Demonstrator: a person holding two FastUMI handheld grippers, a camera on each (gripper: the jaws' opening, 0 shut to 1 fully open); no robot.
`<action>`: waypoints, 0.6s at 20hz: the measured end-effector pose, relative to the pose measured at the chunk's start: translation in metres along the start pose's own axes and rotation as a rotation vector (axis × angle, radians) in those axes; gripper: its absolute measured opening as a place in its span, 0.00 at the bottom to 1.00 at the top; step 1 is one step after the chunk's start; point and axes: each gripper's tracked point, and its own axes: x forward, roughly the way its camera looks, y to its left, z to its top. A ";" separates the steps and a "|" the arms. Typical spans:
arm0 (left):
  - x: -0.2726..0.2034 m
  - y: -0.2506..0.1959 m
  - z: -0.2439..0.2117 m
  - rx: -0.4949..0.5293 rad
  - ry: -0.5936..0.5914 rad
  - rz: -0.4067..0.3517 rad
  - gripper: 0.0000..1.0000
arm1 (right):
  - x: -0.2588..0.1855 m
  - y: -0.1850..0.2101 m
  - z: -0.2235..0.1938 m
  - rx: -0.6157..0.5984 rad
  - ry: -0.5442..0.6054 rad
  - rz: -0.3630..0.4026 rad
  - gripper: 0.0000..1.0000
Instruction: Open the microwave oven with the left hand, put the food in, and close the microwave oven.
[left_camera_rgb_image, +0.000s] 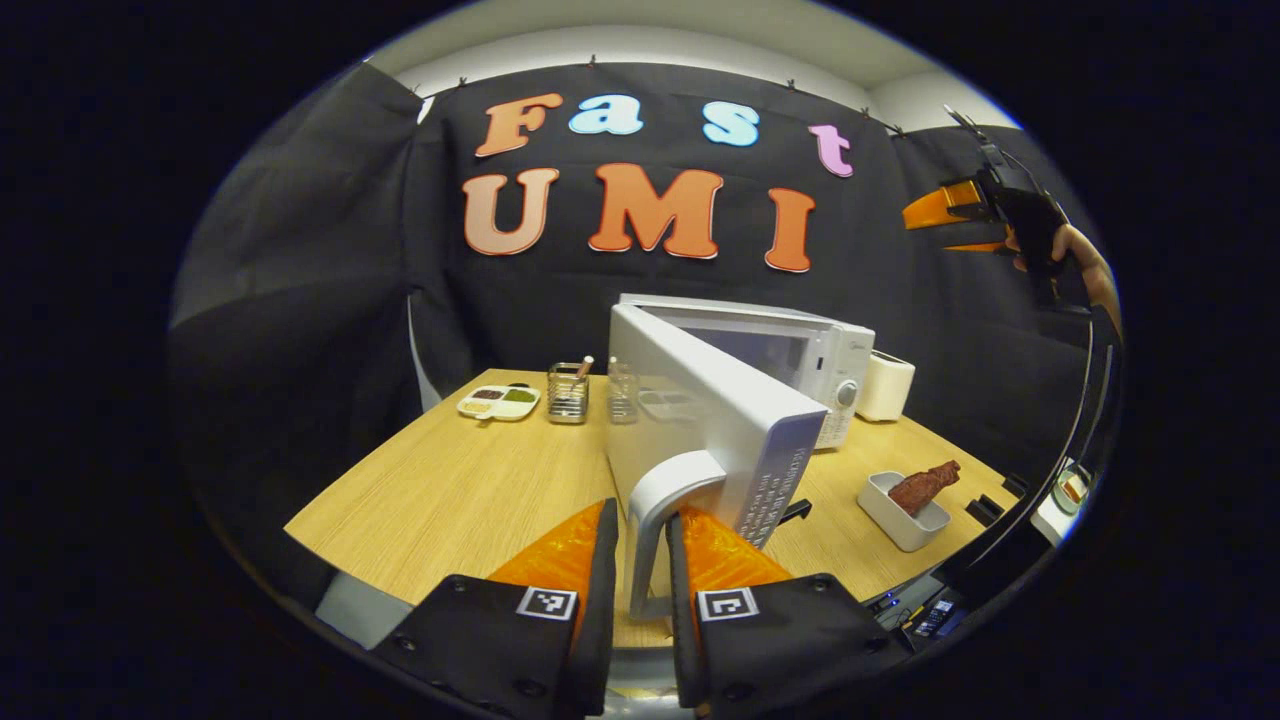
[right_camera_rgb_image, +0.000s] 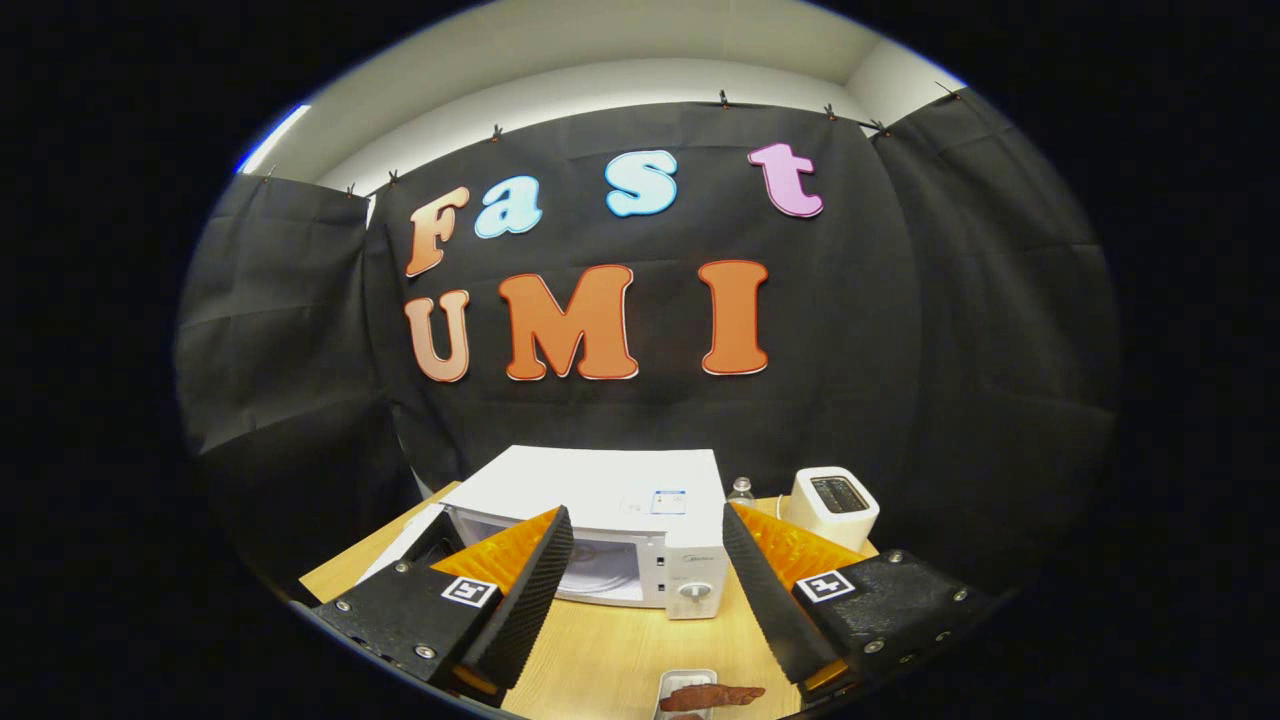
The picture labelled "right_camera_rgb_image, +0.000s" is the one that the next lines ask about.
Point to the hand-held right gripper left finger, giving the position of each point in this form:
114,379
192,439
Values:
530,600

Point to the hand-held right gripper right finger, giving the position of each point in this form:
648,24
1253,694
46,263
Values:
770,600

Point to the brown meat skewer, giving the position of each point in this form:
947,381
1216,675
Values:
705,697

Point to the white microwave oven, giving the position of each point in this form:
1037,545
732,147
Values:
600,480

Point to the white toaster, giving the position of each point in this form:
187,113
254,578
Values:
830,522

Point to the white rectangular tray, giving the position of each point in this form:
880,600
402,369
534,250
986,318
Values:
690,677

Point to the small plastic bottle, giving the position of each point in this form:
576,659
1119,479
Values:
741,492

